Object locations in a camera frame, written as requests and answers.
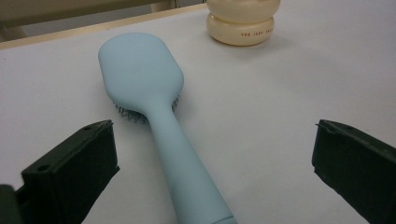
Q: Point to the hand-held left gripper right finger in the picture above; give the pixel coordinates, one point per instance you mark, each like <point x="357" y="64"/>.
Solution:
<point x="358" y="174"/>

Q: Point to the cream ribbed holder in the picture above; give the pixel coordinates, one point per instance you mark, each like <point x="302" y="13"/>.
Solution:
<point x="239" y="31"/>

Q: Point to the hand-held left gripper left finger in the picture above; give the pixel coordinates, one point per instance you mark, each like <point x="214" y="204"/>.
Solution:
<point x="68" y="174"/>

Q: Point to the light blue hairbrush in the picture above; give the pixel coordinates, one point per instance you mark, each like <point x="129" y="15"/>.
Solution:
<point x="140" y="71"/>

